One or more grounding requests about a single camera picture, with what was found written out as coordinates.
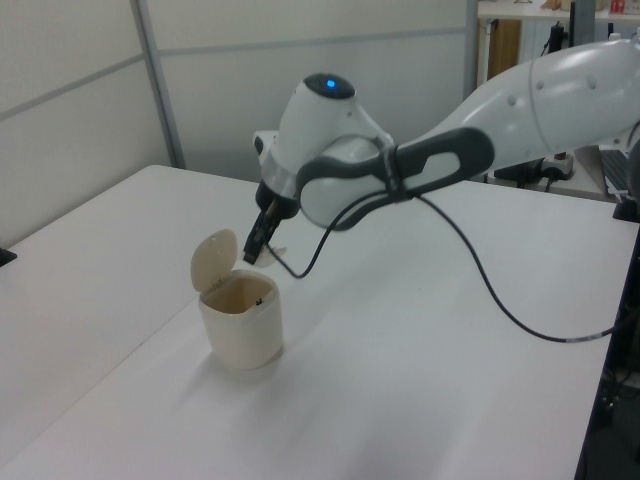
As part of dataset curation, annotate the grey partition post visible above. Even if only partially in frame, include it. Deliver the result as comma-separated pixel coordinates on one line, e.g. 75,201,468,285
461,0,482,104

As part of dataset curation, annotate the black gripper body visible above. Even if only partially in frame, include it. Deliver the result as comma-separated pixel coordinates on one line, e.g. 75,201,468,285
255,181,301,222

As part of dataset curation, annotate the black clamp block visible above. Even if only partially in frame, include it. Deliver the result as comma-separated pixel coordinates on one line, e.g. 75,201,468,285
611,196,640,222

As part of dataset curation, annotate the grey laptop keyboard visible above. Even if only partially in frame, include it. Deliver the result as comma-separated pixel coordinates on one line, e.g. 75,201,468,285
598,148,632,197

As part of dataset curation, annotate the white desk with wood panel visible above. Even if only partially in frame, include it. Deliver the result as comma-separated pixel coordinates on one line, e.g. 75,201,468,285
476,0,640,84

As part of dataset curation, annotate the clear plastic trash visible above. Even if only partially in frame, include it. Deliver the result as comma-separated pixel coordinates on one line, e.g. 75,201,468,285
257,243,291,269

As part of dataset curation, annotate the small cream bin with lid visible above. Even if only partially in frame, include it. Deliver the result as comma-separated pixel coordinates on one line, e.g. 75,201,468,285
191,228,286,372

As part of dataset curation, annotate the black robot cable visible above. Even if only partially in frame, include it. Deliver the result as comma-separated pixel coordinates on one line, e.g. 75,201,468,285
272,192,624,346

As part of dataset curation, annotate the black stand with cables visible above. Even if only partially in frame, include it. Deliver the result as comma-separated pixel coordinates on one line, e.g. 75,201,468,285
573,219,640,480

